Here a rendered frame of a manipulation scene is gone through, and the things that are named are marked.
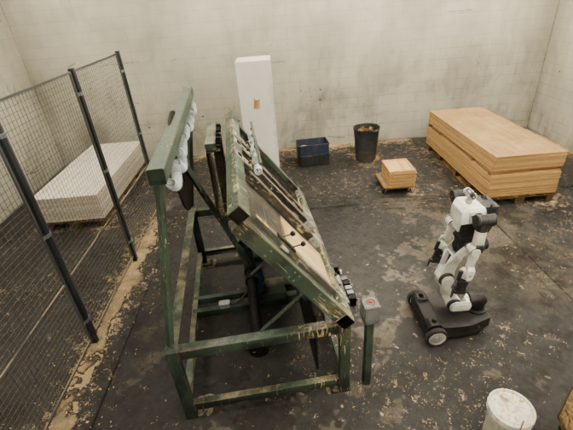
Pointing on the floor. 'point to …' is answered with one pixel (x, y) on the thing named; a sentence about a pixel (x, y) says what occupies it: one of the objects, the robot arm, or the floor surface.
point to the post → (367, 353)
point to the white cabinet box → (258, 101)
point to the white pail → (508, 411)
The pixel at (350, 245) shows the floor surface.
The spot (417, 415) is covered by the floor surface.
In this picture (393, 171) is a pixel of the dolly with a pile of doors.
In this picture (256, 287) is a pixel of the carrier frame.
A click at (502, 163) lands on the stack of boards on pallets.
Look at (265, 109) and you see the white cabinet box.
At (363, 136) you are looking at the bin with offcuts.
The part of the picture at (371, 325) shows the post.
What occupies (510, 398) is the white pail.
